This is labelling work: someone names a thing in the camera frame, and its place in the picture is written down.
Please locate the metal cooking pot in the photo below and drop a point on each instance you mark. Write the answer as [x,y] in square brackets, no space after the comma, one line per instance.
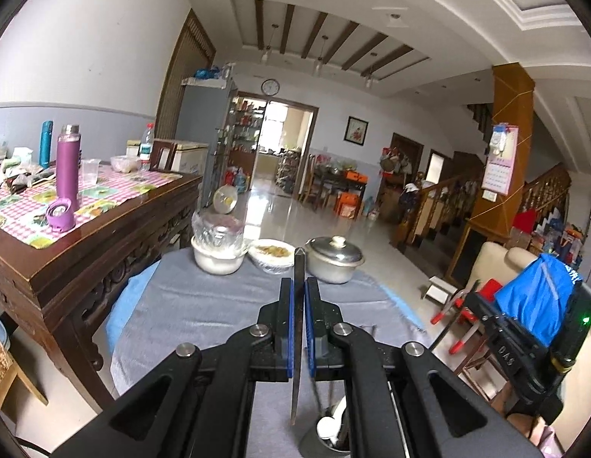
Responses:
[333,273]

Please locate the clear red-capped water bottle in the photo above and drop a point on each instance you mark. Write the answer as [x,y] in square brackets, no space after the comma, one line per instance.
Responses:
[146,150]

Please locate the covered food bowl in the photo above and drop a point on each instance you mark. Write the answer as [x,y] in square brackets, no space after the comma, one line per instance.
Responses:
[125,164]

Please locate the wooden pillar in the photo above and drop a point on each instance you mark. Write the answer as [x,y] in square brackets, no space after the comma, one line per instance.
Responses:
[507,100]

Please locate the wooden stair railing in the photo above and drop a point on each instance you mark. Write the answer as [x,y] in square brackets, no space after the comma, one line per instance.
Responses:
[438,200]

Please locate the orange box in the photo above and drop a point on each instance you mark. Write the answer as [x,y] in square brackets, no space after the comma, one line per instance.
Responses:
[348,205]

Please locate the cream chair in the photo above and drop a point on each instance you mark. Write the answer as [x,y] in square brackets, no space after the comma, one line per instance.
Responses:
[495,257]

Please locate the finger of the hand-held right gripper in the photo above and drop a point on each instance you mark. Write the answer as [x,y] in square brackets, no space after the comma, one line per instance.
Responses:
[483,310]

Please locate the pendant lamp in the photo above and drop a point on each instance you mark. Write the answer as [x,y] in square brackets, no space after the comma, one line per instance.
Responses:
[266,55]
[319,64]
[369,78]

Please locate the teal bottle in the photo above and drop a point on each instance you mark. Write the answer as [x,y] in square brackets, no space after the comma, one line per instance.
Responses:
[46,145]

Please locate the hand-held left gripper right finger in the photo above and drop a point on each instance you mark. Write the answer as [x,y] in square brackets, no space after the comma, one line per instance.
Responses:
[308,338]

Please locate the white ceramic pot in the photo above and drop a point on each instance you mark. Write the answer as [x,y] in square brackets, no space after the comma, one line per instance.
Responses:
[219,262]

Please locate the pink checked tablecloth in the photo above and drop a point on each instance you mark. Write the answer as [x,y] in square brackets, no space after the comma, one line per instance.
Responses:
[114,186]

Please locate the purple thermos flask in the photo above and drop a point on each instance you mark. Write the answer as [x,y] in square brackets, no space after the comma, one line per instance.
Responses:
[68,171]

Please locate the pink wall calendar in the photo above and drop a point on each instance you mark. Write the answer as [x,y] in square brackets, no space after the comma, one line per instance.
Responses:
[498,171]

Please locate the framed wall picture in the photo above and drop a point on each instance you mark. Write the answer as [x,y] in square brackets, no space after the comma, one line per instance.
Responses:
[356,130]

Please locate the purple thermos lid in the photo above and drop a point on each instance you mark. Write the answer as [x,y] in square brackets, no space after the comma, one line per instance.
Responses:
[60,217]

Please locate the grey tablecloth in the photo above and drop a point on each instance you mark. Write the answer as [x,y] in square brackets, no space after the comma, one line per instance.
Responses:
[204,305]

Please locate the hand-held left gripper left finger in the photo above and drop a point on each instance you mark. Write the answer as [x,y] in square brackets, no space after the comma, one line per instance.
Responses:
[290,334]

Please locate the metal pot lid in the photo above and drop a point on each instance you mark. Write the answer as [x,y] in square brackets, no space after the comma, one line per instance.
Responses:
[333,250]

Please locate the white storage box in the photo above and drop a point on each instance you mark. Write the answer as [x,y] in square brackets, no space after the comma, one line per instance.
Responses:
[190,157]

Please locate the red plastic stool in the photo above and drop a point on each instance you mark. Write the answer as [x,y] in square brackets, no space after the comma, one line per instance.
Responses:
[488,288]

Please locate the metal utensil holder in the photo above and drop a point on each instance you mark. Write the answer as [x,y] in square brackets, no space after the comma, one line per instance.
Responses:
[309,443]

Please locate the white plate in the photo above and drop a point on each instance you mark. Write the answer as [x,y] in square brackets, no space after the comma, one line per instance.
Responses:
[271,263]

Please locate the round wall clock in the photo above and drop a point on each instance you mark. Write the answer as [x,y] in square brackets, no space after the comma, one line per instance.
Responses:
[270,87]

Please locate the white step stool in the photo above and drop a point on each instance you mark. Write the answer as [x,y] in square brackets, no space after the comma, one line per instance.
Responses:
[441,291]

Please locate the clear plastic bag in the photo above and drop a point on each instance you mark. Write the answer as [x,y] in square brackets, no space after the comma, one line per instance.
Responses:
[216,231]

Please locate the carved dark wooden sideboard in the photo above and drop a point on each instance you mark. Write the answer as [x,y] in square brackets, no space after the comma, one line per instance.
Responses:
[61,286]

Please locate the blue cloth on chair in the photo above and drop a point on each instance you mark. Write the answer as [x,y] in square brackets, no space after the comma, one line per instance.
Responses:
[529,291]

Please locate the grey refrigerator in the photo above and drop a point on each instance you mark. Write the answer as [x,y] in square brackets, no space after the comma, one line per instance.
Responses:
[195,114]

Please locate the clear plastic cup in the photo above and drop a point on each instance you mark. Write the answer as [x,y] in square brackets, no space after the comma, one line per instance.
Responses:
[90,171]

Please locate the brown food leftovers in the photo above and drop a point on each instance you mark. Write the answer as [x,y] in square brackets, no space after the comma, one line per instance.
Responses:
[274,249]

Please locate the white electric fan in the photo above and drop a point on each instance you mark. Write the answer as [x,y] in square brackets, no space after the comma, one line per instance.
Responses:
[225,199]

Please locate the white spoon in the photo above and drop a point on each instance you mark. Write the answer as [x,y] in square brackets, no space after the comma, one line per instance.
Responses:
[327,427]

